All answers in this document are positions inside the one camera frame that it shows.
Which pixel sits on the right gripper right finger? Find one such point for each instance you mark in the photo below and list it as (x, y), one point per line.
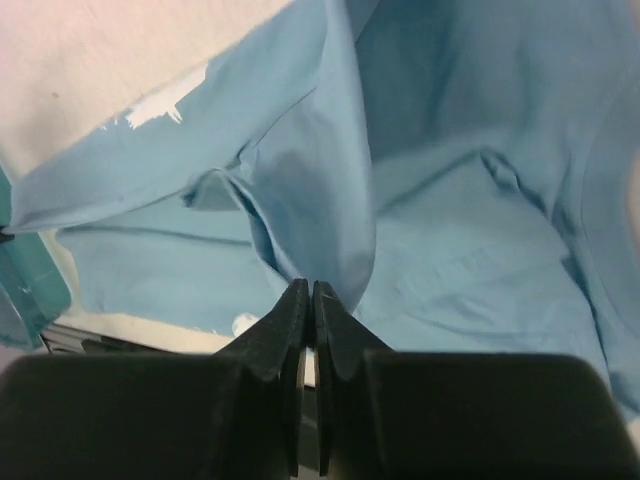
(389, 415)

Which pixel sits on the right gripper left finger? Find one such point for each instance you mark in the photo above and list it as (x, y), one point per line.
(230, 415)

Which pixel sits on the light blue t shirt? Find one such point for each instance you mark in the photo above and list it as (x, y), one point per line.
(455, 170)

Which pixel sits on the teal plastic bin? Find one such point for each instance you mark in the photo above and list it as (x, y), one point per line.
(33, 292)

